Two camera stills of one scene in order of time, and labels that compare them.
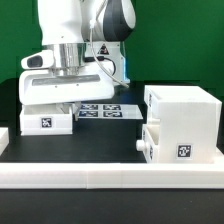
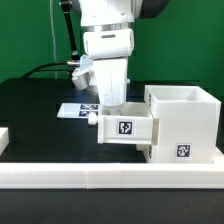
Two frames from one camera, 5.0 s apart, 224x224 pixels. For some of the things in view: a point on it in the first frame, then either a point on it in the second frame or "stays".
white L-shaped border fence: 172,175 stays
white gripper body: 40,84 to 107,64
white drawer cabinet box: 190,123 stays
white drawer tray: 45,120 to 128,123
